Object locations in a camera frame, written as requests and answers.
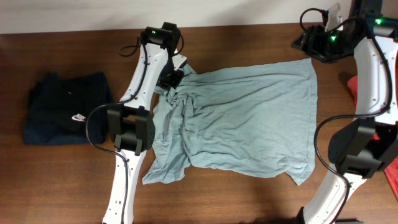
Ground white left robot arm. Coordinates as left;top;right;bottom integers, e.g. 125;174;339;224
103;22;187;224

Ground red garment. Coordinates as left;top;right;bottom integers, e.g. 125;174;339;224
347;74;398;200

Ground light blue t-shirt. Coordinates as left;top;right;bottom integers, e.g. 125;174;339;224
142;58;318;184

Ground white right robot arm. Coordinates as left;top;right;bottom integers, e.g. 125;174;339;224
292;0;397;223

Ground dark navy garment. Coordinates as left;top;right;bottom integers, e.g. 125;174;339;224
22;72;113;146

